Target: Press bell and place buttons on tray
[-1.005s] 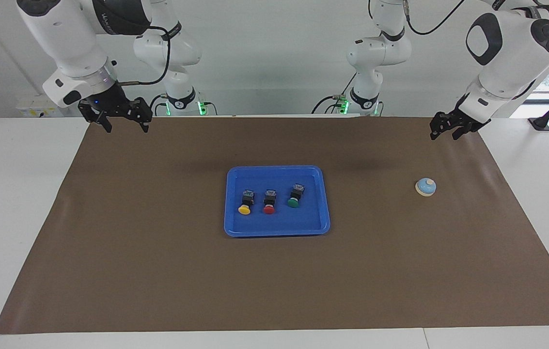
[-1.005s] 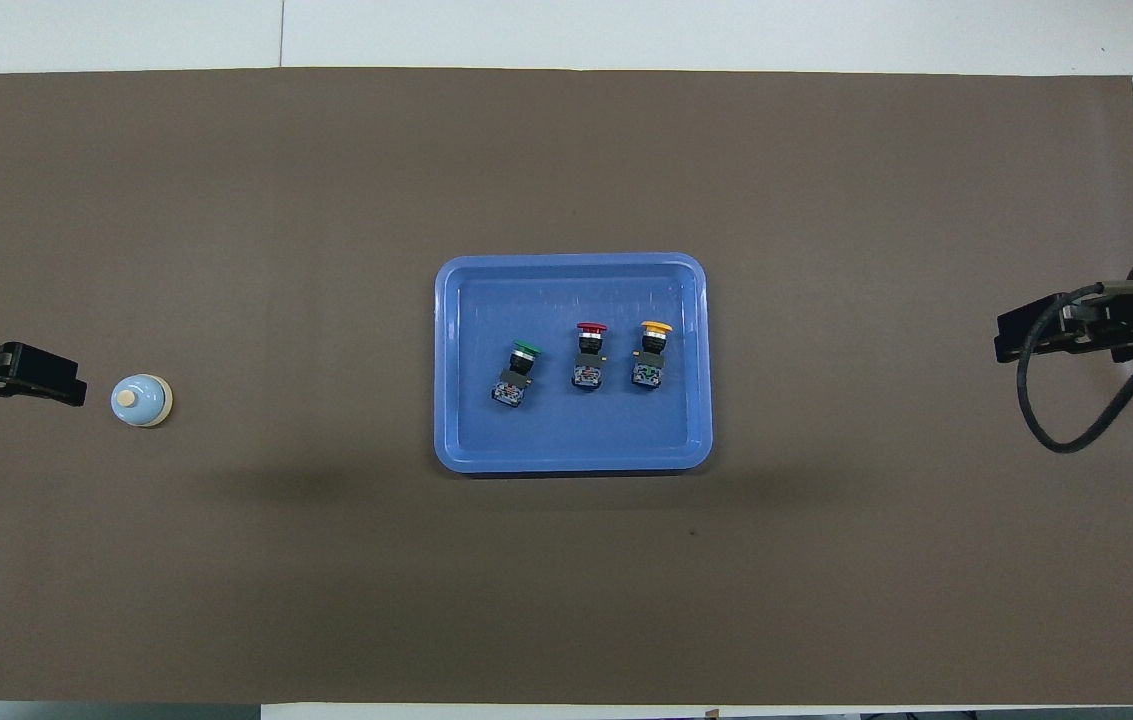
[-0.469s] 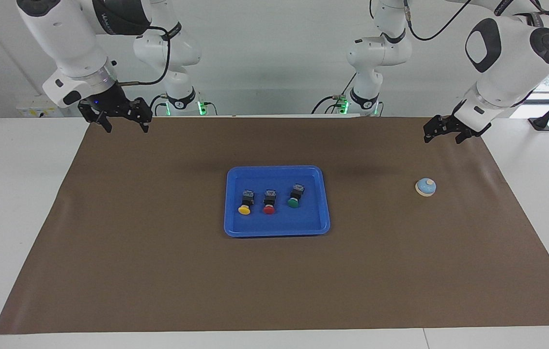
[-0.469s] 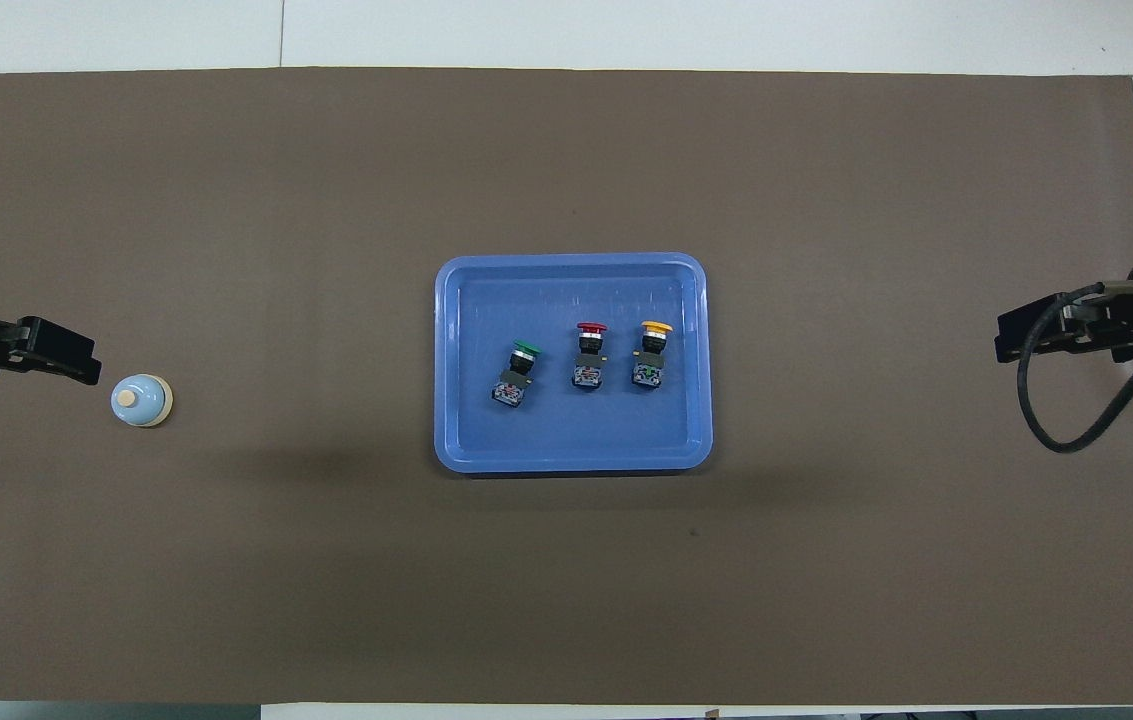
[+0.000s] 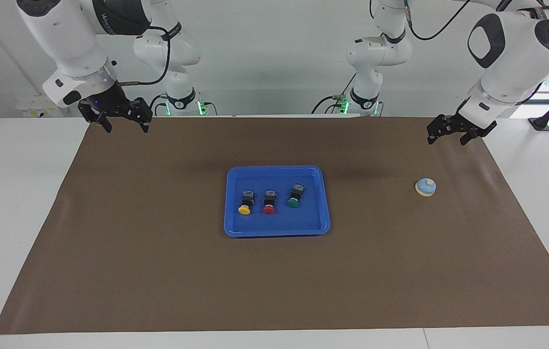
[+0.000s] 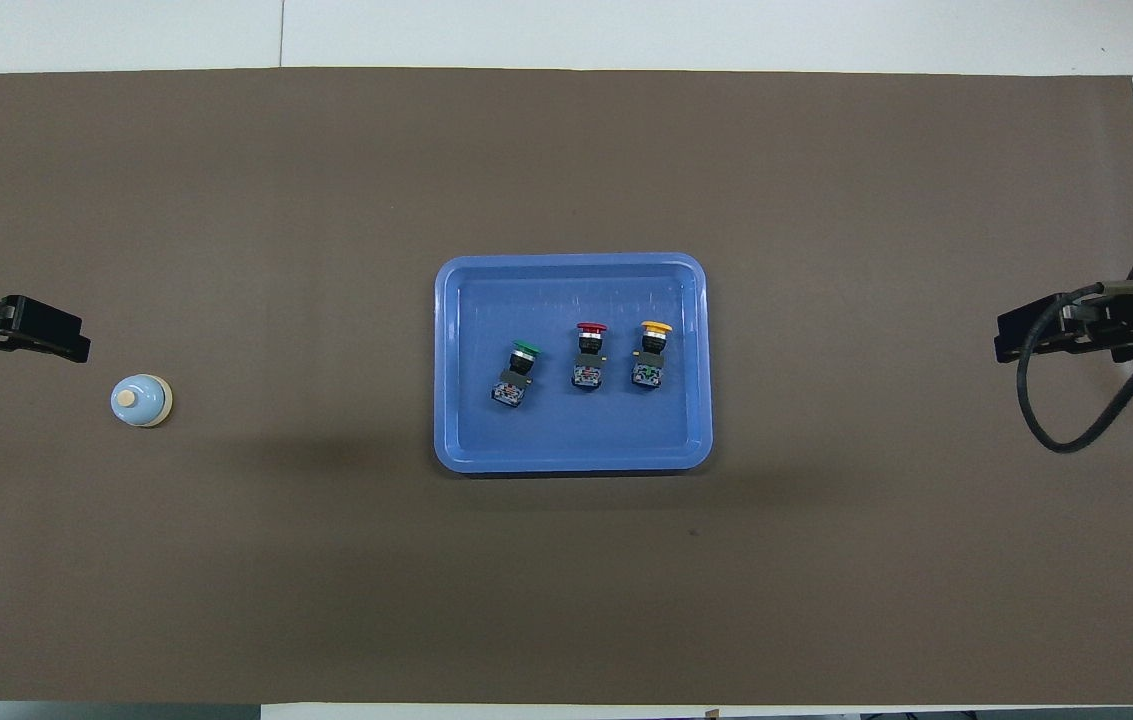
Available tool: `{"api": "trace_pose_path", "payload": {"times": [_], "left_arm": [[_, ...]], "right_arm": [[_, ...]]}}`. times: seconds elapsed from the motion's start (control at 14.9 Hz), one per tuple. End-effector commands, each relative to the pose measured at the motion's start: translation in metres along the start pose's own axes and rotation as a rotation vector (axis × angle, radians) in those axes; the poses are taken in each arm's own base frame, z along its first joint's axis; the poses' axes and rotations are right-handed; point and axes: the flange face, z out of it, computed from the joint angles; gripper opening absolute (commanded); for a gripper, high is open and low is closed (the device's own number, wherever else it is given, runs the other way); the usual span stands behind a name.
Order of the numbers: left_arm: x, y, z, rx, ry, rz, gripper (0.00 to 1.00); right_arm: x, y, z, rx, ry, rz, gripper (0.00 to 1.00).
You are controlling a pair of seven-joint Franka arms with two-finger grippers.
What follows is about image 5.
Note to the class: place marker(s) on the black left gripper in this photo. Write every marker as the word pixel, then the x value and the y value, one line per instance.
pixel 456 122

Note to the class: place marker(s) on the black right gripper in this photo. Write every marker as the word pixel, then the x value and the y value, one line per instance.
pixel 112 104

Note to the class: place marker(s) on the yellow push button switch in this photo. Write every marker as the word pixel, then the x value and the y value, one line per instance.
pixel 245 208

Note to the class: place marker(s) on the red push button switch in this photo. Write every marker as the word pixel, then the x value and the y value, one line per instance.
pixel 269 208

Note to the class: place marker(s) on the green push button switch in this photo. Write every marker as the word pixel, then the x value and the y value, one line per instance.
pixel 293 202

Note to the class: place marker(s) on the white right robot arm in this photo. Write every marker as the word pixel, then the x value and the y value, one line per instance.
pixel 68 43

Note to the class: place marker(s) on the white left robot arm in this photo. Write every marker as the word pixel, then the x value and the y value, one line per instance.
pixel 511 72

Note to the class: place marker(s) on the light blue desk bell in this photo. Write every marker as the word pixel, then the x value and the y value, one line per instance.
pixel 425 187

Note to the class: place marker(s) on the blue plastic tray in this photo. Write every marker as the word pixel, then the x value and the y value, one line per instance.
pixel 279 224

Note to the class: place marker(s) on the brown table mat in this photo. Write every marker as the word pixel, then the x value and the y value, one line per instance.
pixel 274 281

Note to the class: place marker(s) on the white wall socket box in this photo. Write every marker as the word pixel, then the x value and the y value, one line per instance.
pixel 37 110

